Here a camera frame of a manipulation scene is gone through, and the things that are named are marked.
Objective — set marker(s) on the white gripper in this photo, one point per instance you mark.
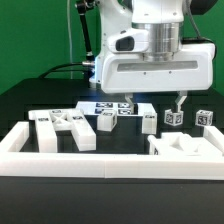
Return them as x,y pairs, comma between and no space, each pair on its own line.
154,60

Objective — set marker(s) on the white chair seat block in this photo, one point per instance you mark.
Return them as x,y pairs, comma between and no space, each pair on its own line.
179,144

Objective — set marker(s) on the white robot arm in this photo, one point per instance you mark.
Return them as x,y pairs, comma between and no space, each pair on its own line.
142,14

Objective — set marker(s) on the white tagged cube near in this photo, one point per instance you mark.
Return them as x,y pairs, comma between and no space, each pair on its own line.
173,118

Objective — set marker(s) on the white tagged cube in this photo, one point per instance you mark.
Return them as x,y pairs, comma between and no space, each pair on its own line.
173,118
204,118

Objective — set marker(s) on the white tagged cube far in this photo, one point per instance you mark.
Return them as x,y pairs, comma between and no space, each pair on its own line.
204,118

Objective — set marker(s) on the white tag marker sheet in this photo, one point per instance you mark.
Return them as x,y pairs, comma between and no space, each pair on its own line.
122,109

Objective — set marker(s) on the white chair back frame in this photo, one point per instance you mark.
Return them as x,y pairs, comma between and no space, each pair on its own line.
49,122

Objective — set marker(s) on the white U-shaped fence frame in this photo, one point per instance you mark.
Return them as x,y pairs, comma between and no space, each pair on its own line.
15,162

